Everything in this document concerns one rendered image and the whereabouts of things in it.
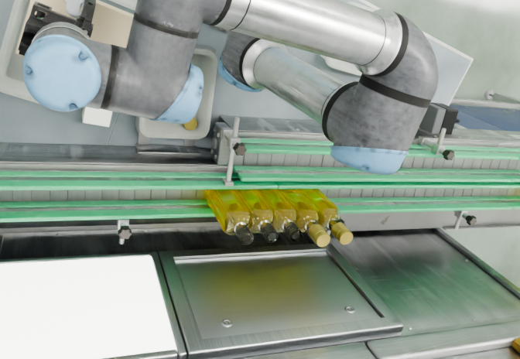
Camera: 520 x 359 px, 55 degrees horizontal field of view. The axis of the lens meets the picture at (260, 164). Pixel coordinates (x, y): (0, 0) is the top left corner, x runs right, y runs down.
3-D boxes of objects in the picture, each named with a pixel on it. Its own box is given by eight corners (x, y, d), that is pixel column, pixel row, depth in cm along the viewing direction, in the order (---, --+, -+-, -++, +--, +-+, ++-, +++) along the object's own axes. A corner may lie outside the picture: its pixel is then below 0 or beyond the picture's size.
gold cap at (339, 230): (336, 237, 116) (346, 247, 112) (327, 230, 114) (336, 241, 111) (347, 226, 116) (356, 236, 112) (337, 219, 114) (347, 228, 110)
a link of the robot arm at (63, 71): (100, 124, 53) (12, 107, 50) (96, 97, 63) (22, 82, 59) (115, 52, 51) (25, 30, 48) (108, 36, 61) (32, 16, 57)
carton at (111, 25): (39, -25, 81) (36, -22, 75) (133, 14, 89) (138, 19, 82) (18, 44, 84) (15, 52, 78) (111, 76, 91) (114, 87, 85)
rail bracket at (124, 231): (110, 227, 122) (114, 256, 110) (111, 202, 119) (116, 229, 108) (126, 226, 123) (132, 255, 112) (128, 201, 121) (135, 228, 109)
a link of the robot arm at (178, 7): (479, 35, 74) (175, -81, 47) (446, 104, 77) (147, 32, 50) (423, 18, 82) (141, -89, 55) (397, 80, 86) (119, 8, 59)
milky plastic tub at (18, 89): (-6, 80, 113) (-12, 89, 106) (21, -16, 108) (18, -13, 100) (72, 103, 121) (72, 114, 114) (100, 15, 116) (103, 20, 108)
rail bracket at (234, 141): (213, 172, 125) (228, 193, 114) (223, 108, 119) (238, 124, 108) (225, 172, 126) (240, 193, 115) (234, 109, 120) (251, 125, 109)
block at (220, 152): (207, 155, 130) (214, 165, 124) (212, 121, 127) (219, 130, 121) (220, 155, 131) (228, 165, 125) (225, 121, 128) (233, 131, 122)
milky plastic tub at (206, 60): (134, 126, 127) (138, 138, 119) (140, 37, 119) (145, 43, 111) (200, 128, 133) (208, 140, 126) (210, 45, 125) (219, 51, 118)
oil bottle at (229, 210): (203, 196, 127) (226, 239, 109) (206, 176, 125) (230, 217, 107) (224, 196, 129) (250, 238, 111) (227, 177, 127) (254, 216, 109)
